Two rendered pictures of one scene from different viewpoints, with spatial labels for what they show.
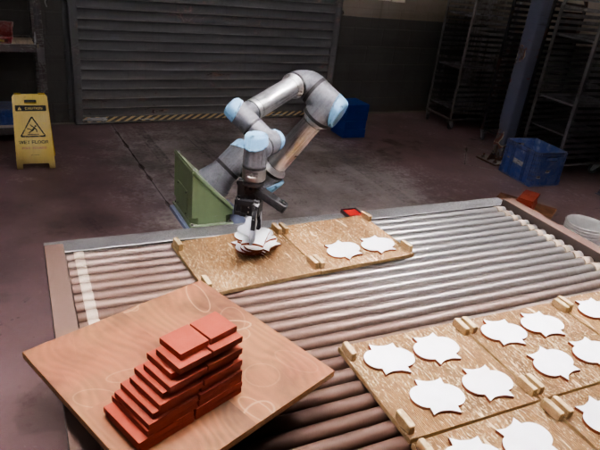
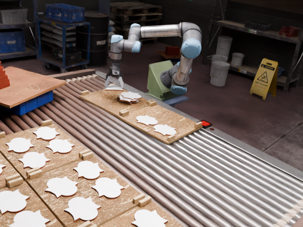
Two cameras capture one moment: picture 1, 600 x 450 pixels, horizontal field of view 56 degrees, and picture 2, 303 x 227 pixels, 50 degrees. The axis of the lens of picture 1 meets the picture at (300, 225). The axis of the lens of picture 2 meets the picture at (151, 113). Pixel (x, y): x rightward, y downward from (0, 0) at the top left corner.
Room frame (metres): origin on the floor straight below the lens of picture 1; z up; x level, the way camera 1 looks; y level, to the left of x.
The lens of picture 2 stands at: (1.29, -1.92, 1.86)
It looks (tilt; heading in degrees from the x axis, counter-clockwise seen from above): 25 degrees down; 72
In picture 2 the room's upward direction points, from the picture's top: 6 degrees clockwise
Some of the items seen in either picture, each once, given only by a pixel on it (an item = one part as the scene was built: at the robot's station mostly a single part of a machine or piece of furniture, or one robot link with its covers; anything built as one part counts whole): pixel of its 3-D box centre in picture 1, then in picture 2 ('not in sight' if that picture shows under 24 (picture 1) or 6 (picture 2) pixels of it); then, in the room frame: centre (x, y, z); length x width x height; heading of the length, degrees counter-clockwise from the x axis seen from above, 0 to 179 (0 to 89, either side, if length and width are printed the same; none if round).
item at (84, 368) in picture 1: (181, 364); (10, 84); (1.01, 0.23, 1.03); 0.50 x 0.50 x 0.02; 50
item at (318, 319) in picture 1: (399, 305); (109, 143); (1.58, -0.36, 0.90); 1.95 x 0.05 x 0.05; 118
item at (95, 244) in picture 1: (315, 226); (182, 119); (2.13, -0.07, 0.89); 2.08 x 0.08 x 0.06; 118
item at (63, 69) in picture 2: not in sight; (62, 44); (1.42, 3.52, 0.46); 0.79 x 0.62 x 0.91; 121
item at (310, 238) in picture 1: (344, 241); (160, 121); (1.93, -0.18, 0.93); 0.41 x 0.35 x 0.02; 122
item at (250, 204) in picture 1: (250, 196); (114, 67); (1.68, 0.17, 1.17); 0.09 x 0.08 x 0.12; 85
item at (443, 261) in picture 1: (368, 274); (136, 133); (1.75, -0.26, 0.90); 1.95 x 0.05 x 0.05; 118
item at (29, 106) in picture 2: not in sight; (19, 95); (1.07, 0.19, 0.97); 0.31 x 0.31 x 0.10; 50
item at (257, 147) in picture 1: (255, 150); (117, 44); (1.69, 0.17, 1.33); 0.09 x 0.08 x 0.11; 160
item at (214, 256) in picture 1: (245, 258); (117, 100); (1.71, 0.18, 0.93); 0.41 x 0.35 x 0.02; 123
